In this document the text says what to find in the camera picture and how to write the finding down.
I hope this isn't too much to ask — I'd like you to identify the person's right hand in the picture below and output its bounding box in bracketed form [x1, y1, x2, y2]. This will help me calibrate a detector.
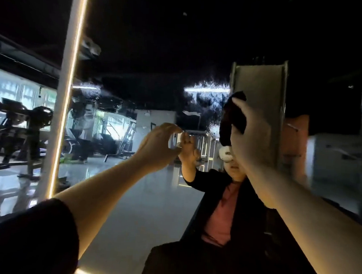
[227, 97, 276, 172]

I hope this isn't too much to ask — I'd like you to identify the person's left hand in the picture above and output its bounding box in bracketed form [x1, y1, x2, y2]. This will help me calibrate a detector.
[132, 121, 186, 174]

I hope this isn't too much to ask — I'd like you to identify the dark brown cleaning cloth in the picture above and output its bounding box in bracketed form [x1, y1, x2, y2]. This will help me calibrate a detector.
[218, 90, 251, 149]

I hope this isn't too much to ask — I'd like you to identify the large wall mirror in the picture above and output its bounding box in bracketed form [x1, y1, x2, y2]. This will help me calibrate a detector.
[31, 0, 362, 274]

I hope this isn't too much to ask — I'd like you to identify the person's right forearm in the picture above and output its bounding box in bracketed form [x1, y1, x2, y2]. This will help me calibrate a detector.
[239, 158, 362, 274]

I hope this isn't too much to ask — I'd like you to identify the person's left forearm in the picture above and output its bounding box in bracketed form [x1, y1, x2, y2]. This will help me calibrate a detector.
[49, 150, 164, 263]

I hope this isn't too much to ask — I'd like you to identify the black gym weight machine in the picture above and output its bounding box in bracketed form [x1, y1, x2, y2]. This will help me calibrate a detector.
[0, 97, 56, 197]

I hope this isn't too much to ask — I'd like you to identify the large bright gym window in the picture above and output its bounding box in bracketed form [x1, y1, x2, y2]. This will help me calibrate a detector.
[0, 65, 60, 113]

